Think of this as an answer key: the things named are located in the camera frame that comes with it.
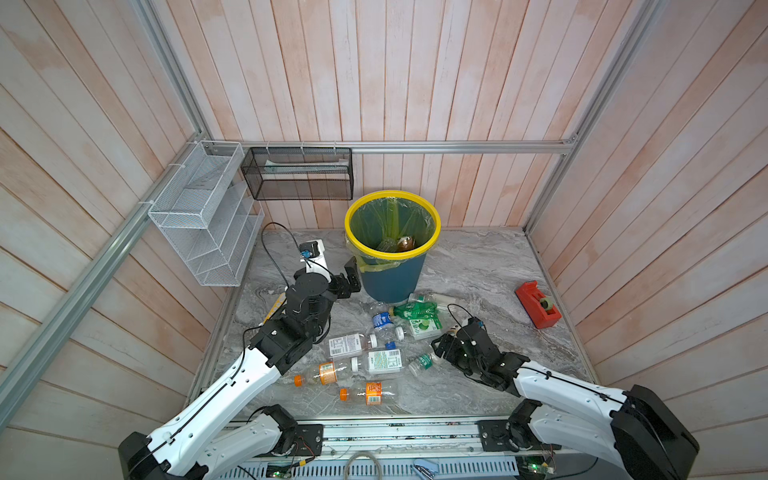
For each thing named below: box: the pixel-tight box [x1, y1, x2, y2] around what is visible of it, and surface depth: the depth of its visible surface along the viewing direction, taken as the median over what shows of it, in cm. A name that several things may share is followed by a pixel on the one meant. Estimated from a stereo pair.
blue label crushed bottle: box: [372, 312, 397, 350], surface depth 92 cm
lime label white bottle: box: [409, 318, 442, 340], surface depth 91 cm
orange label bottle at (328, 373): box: [293, 361, 352, 387], surface depth 83 cm
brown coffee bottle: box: [397, 236, 415, 251], surface depth 98 cm
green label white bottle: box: [351, 349, 404, 374], surface depth 85 cm
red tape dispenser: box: [515, 280, 562, 330], surface depth 94 cm
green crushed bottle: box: [393, 302, 442, 327], surface depth 92 cm
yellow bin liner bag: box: [346, 197, 435, 273], surface depth 94 cm
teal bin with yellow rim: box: [344, 190, 442, 305], surface depth 93 cm
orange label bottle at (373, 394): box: [339, 382, 400, 406], surface depth 79 cm
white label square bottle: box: [328, 333, 377, 357], surface depth 88 cm
